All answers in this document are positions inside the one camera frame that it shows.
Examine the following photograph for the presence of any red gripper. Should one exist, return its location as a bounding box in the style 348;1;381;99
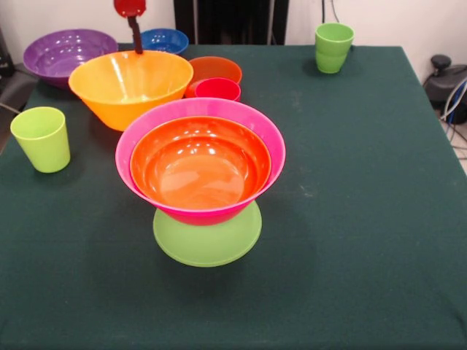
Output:
113;0;147;55

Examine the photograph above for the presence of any large yellow-orange bowl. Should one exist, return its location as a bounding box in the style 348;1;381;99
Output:
68;50;195;132

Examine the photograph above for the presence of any wide orange-red bowl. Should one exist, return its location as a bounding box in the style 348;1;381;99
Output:
129;115;273;211

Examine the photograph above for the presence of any pink bowl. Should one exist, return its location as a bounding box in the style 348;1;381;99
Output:
115;97;287;227

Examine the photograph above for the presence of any green bowl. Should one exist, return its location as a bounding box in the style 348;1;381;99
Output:
153;201;263;268

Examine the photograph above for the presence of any blue bowl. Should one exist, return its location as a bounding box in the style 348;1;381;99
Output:
139;28;190;55

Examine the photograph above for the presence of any purple bowl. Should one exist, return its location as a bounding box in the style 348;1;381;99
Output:
23;28;120;90

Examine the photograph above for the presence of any small orange-red bowl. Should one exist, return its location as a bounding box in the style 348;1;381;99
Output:
184;55;244;98

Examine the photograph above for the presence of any magenta red cup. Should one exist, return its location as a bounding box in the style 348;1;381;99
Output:
195;77;242;102

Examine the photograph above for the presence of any lime yellow cup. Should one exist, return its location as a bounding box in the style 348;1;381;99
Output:
9;106;72;174

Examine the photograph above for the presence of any green cup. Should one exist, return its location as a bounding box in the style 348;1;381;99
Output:
314;22;355;75

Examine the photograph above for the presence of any dark green tablecloth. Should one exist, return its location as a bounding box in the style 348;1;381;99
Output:
0;42;467;350

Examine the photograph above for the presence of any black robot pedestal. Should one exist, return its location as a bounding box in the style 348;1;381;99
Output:
173;0;289;45

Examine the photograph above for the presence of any black wall cable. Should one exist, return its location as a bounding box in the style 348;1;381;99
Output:
319;0;341;26

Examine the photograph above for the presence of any tangle of floor cables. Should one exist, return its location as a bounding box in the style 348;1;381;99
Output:
439;78;467;161

